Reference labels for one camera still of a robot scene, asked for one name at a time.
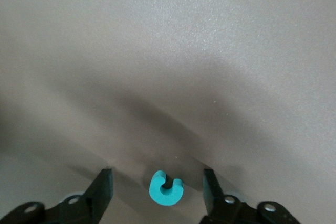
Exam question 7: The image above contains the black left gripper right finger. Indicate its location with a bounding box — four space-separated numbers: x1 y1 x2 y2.
202 168 300 224

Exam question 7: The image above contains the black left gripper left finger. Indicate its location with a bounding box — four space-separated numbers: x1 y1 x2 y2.
0 168 114 224

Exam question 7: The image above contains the teal letter c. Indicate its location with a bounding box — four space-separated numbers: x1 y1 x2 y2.
148 170 184 206

